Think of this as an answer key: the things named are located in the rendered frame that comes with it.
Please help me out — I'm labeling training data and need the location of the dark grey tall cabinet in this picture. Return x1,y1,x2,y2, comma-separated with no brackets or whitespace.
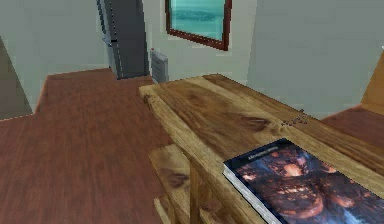
96,0,150,80

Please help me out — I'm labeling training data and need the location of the dark blue orange book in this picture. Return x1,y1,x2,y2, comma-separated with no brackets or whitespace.
222,137,384,224

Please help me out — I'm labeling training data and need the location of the brown wooden table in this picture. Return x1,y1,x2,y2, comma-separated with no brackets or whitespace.
138,73,384,224

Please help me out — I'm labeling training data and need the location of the red framed teal picture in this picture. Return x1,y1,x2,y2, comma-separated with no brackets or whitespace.
164,0,233,52

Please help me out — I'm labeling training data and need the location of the light brown wooden furniture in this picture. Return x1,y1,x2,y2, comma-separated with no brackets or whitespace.
361,49,384,116

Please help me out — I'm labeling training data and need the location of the grey wall radiator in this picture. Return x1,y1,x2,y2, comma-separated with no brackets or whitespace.
149,48,170,84

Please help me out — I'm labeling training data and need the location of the small dark key chain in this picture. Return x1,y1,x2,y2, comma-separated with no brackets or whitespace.
281,108,309,127

